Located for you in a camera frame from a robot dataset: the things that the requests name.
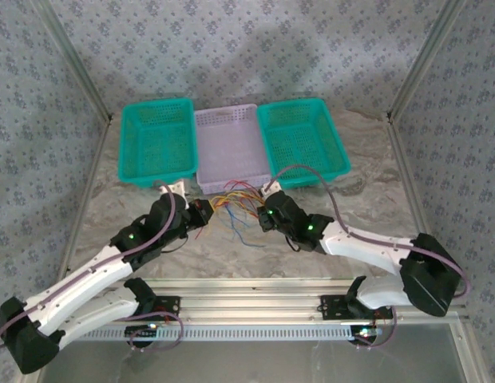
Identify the lilac perforated plastic basket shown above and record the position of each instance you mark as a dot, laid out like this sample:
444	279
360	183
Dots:
231	151

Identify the teal perforated plastic basket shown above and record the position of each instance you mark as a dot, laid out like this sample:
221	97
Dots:
159	143
303	139

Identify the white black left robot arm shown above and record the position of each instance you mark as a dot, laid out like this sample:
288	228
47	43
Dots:
92	281

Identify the grey metal shelf panel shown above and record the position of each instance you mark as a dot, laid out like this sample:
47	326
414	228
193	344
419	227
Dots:
271	363

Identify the aluminium mounting rail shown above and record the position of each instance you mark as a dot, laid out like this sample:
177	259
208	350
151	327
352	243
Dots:
247	303

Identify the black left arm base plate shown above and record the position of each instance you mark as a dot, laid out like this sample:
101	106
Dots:
173	305

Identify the aluminium table side rail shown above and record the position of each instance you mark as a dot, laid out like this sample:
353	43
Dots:
407	179
96	159

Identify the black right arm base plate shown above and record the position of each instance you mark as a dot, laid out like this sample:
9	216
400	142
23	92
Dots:
331	305

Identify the aluminium frame upright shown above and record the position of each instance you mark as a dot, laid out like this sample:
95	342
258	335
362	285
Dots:
425	60
80	68

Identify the aluminium lower frame bar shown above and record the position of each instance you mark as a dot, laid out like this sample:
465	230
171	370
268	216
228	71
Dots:
471	359

